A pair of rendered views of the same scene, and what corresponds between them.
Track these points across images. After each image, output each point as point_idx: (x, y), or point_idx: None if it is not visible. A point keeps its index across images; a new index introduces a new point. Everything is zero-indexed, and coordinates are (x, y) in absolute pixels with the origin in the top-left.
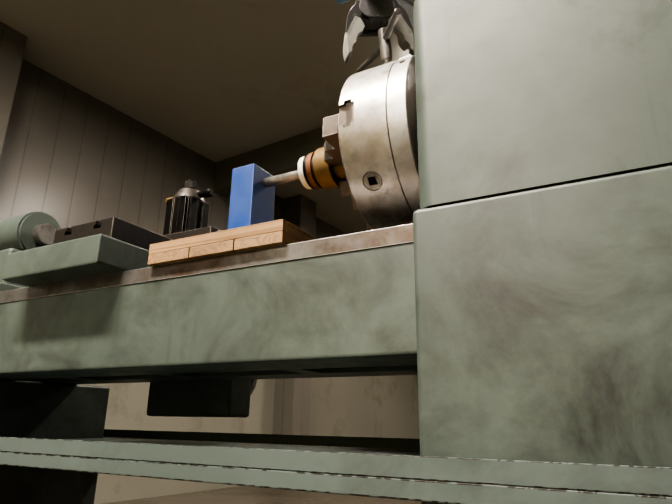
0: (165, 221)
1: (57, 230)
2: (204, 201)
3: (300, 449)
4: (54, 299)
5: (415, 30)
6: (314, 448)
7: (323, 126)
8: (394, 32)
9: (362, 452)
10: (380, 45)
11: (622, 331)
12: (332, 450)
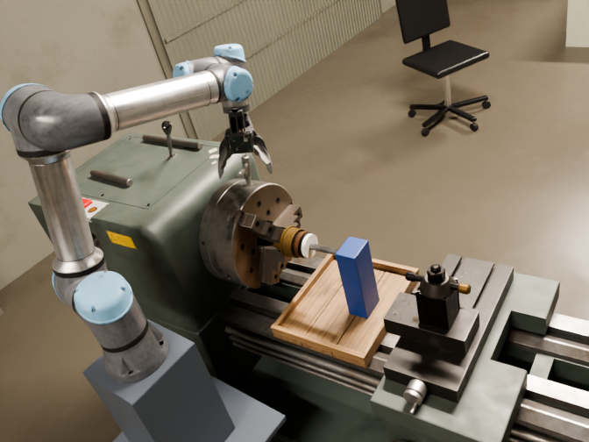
0: (457, 296)
1: (510, 266)
2: (420, 288)
3: (344, 403)
4: None
5: (258, 171)
6: (337, 418)
7: (301, 210)
8: (230, 156)
9: (308, 388)
10: (250, 167)
11: None
12: (325, 401)
